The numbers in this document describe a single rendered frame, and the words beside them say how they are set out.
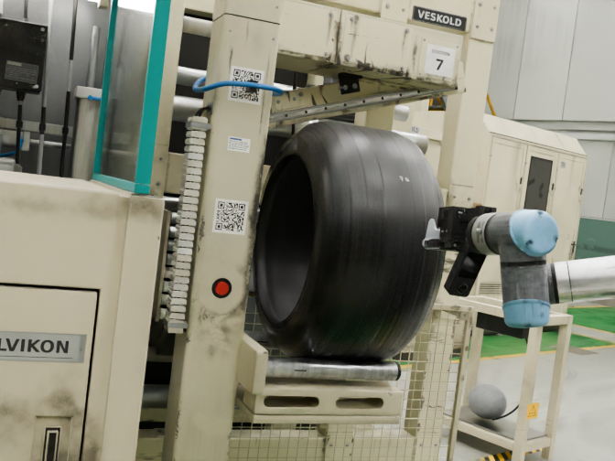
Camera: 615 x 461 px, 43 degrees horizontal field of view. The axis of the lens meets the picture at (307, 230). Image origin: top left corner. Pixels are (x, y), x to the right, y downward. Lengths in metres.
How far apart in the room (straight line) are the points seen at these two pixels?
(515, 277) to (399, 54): 1.01
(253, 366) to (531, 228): 0.70
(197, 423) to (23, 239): 0.92
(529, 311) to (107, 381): 0.68
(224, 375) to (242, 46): 0.73
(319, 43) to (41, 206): 1.25
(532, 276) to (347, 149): 0.57
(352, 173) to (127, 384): 0.81
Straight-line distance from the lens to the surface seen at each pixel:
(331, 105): 2.22
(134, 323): 1.00
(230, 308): 1.75
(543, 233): 1.30
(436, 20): 2.61
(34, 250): 0.97
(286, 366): 1.74
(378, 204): 1.64
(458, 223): 1.46
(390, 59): 2.16
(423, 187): 1.72
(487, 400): 4.50
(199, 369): 1.76
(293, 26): 2.06
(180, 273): 1.72
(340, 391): 1.78
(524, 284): 1.31
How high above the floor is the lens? 1.30
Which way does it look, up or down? 3 degrees down
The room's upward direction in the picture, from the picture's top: 7 degrees clockwise
